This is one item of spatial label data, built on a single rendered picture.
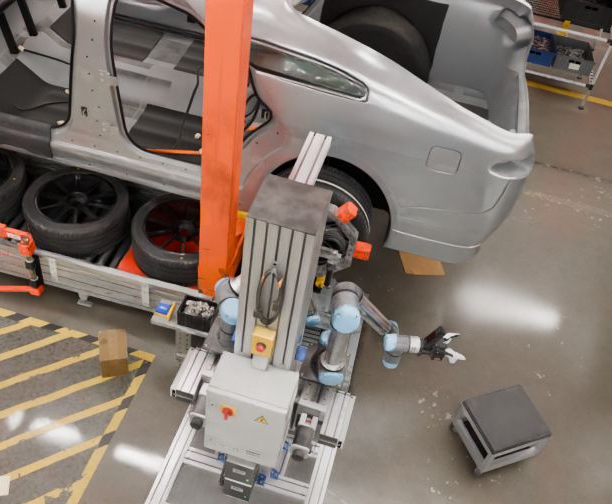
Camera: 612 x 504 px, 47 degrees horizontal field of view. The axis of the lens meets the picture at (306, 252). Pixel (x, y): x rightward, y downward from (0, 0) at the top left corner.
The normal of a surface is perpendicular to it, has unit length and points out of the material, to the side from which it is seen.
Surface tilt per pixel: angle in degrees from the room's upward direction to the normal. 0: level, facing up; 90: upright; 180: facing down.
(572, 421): 0
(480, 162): 90
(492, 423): 0
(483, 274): 0
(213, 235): 90
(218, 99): 90
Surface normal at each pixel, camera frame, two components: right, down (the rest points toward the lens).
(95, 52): -0.22, 0.55
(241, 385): 0.13, -0.69
